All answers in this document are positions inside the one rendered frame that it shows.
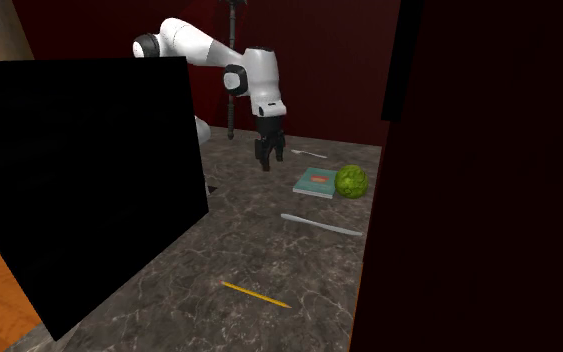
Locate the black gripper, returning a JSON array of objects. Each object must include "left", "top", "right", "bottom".
[{"left": 253, "top": 114, "right": 287, "bottom": 173}]

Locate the white fork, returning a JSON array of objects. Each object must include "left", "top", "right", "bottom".
[{"left": 290, "top": 148, "right": 329, "bottom": 160}]

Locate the teal book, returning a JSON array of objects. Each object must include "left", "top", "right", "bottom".
[{"left": 292, "top": 166, "right": 340, "bottom": 200}]

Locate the green textured ball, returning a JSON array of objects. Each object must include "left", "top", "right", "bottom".
[{"left": 333, "top": 164, "right": 370, "bottom": 201}]

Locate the black floor lamp pole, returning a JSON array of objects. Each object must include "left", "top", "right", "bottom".
[{"left": 218, "top": 0, "right": 249, "bottom": 141}]

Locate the yellow pencil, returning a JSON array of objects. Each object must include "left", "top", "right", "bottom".
[{"left": 218, "top": 280, "right": 293, "bottom": 310}]

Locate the black robot stand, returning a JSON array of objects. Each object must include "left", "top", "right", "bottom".
[{"left": 0, "top": 56, "right": 210, "bottom": 342}]

